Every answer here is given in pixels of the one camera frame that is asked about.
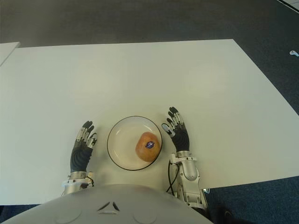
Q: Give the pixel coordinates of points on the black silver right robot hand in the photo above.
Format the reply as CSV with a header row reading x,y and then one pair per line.
x,y
181,137

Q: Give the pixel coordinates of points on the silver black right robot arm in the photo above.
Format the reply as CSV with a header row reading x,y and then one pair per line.
x,y
189,179

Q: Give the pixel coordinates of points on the grey robot torso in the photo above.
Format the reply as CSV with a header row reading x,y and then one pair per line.
x,y
105,205

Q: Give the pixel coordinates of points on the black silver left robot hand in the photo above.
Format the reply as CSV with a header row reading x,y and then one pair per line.
x,y
80,156

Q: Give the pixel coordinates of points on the red yellow apple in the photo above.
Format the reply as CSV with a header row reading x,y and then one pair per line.
x,y
148,146

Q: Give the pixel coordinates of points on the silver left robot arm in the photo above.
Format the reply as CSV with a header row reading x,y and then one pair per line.
x,y
74,184

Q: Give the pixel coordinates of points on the small white earbud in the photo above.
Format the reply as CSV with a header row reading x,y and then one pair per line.
x,y
294,53

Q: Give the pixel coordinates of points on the white plate with black rim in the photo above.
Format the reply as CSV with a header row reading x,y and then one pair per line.
x,y
123,144

